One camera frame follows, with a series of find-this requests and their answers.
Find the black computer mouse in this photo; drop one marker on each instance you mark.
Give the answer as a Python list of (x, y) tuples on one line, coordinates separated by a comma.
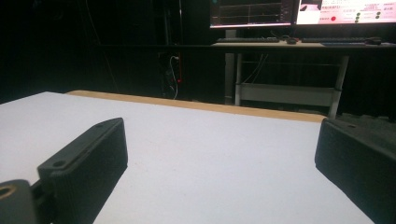
[(291, 41), (373, 40)]

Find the black keyboard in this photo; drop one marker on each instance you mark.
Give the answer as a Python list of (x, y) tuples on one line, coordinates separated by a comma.
[(247, 39), (333, 39)]

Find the bright-screen computer monitor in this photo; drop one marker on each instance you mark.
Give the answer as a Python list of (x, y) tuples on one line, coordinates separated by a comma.
[(345, 11)]

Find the white foam mat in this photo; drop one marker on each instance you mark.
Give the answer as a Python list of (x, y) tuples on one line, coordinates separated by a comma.
[(199, 161)]

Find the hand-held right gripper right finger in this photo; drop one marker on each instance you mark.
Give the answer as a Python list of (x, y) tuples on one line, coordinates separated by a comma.
[(358, 168)]

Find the white-legged computer desk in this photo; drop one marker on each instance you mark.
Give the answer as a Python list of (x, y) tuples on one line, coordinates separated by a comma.
[(286, 93)]

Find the dark-screen computer monitor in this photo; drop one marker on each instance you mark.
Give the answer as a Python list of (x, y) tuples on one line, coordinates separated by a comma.
[(250, 12)]

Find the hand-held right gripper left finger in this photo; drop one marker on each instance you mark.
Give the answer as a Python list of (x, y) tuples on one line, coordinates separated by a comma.
[(84, 168)]

